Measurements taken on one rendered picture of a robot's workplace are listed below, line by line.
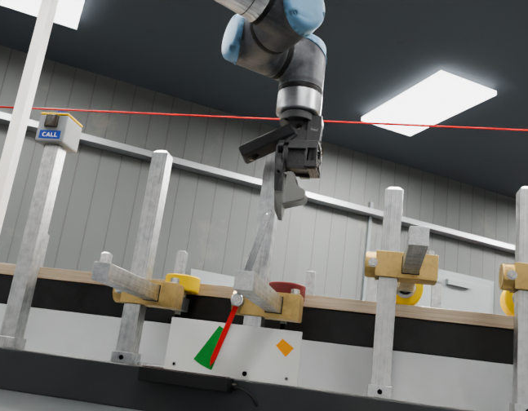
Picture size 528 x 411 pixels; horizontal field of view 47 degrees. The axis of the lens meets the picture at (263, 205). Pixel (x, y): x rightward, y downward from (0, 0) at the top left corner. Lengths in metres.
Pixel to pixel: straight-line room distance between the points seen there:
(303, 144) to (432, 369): 0.56
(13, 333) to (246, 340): 0.49
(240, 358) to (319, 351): 0.26
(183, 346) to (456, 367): 0.58
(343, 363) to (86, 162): 4.91
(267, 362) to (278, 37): 0.59
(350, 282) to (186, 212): 2.02
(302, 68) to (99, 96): 5.15
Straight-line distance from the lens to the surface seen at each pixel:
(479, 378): 1.39
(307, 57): 1.22
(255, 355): 1.17
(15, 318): 1.38
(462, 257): 7.87
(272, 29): 1.08
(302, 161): 1.16
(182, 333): 1.21
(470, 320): 1.39
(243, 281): 0.90
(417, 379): 1.38
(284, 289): 1.28
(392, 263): 1.17
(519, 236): 1.22
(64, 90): 6.25
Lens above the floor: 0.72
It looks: 15 degrees up
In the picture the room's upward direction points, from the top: 8 degrees clockwise
